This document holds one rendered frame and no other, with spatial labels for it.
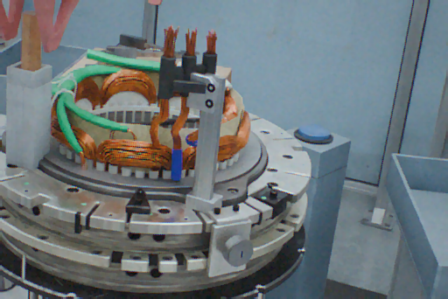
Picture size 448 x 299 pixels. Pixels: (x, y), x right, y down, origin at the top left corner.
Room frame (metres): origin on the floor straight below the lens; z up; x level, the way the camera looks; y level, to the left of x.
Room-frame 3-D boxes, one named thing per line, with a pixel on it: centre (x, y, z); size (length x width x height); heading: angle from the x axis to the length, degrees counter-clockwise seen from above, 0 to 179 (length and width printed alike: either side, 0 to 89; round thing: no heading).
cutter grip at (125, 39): (1.14, 0.14, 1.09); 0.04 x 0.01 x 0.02; 68
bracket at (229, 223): (0.62, -0.01, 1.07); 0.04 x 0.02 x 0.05; 122
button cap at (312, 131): (0.99, -0.11, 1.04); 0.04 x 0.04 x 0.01
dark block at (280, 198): (0.67, -0.05, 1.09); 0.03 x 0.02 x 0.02; 151
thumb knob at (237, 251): (0.60, -0.02, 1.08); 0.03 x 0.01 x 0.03; 122
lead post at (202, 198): (0.64, 0.01, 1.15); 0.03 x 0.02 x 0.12; 66
